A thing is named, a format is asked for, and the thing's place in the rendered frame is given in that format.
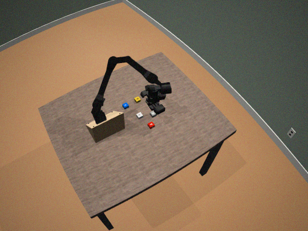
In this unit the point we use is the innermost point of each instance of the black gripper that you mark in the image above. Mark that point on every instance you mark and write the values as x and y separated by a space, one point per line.
152 102

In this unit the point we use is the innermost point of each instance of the blue block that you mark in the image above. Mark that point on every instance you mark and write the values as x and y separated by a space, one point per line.
125 105

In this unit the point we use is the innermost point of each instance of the red block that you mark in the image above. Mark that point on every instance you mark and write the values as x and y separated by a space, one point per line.
151 125

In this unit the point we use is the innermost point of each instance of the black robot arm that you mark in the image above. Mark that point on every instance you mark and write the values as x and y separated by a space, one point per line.
153 90

